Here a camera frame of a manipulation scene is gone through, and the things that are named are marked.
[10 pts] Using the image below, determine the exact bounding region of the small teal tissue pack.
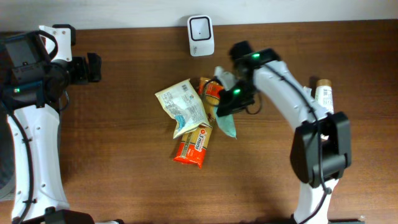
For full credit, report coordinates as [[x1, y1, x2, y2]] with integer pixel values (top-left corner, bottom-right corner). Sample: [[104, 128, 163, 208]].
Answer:
[[303, 86, 312, 96]]

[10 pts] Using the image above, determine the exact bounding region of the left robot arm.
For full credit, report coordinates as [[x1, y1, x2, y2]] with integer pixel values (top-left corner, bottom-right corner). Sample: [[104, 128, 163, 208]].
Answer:
[[1, 24, 101, 223]]

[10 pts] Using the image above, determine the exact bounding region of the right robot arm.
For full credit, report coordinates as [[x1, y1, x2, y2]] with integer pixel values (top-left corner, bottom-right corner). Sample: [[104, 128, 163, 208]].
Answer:
[[215, 41, 352, 223]]

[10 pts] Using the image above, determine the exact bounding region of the grey plastic mesh basket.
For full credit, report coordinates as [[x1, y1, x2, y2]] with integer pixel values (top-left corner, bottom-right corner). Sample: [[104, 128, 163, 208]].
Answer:
[[1, 105, 16, 202]]

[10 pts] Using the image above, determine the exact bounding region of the orange spaghetti package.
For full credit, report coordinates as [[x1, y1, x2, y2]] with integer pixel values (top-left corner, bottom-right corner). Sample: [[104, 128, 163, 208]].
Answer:
[[174, 77, 223, 169]]

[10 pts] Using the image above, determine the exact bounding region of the teal wet wipes pack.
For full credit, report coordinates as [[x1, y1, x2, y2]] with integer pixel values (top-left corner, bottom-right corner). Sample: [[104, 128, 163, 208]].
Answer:
[[213, 108, 236, 138]]

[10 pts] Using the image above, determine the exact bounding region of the white tube with cork cap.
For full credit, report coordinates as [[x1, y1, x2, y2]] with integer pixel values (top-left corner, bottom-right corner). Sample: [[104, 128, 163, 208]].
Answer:
[[315, 79, 334, 113]]

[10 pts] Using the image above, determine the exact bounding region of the white snack bag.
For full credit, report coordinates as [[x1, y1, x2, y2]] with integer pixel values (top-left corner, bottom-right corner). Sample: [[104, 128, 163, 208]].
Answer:
[[155, 79, 210, 139]]

